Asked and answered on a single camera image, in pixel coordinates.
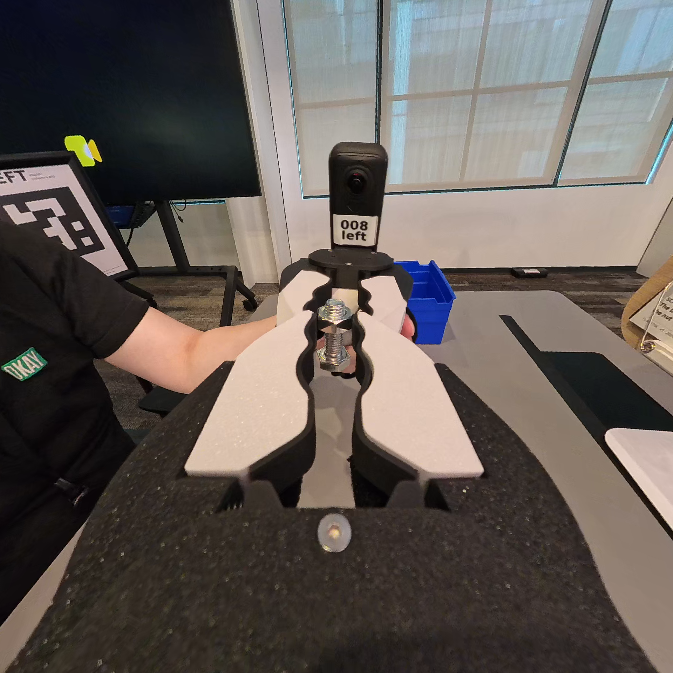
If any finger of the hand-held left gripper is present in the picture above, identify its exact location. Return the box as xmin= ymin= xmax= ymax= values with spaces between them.
xmin=359 ymin=274 xmax=410 ymax=331
xmin=277 ymin=271 xmax=333 ymax=328

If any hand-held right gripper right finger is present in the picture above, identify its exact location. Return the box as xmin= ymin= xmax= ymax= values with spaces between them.
xmin=352 ymin=310 xmax=485 ymax=508

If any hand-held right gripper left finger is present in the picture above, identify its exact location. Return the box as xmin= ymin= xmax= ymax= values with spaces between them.
xmin=184 ymin=310 xmax=318 ymax=508

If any blue plastic bin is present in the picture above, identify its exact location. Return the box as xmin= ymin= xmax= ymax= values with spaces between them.
xmin=392 ymin=260 xmax=457 ymax=346

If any silver hex bolt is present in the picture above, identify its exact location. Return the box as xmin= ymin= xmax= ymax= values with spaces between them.
xmin=314 ymin=298 xmax=353 ymax=373

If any person's left hand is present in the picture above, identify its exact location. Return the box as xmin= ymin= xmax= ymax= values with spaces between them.
xmin=314 ymin=314 xmax=417 ymax=377

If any large paned window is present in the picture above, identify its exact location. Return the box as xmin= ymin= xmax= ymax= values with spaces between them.
xmin=283 ymin=0 xmax=673 ymax=199

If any person's black clothing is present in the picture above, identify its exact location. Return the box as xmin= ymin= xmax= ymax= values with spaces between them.
xmin=0 ymin=221 xmax=153 ymax=626

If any tag sign board on stand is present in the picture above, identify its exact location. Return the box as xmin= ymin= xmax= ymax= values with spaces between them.
xmin=0 ymin=151 xmax=142 ymax=284

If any printed instruction sheet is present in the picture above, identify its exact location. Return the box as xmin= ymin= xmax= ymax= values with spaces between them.
xmin=637 ymin=281 xmax=673 ymax=345

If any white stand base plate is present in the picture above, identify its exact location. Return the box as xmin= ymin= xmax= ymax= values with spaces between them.
xmin=605 ymin=427 xmax=673 ymax=542

